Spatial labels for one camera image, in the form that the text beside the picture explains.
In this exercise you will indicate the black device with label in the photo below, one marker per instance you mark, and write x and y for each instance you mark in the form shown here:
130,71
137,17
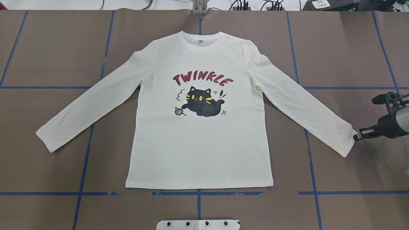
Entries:
330,5

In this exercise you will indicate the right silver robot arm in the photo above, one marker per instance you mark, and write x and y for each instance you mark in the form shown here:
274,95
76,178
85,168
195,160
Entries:
402,119

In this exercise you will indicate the cream long-sleeve cat shirt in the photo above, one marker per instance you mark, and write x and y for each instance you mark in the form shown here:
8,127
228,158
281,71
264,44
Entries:
200,120

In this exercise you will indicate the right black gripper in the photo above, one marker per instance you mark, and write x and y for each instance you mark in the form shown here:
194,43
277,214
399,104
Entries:
386,125

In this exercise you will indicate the aluminium frame post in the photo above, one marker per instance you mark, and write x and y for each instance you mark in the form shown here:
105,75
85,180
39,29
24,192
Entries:
199,7

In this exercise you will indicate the white camera mast base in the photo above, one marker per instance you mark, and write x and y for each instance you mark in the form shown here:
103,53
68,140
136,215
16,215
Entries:
213,224

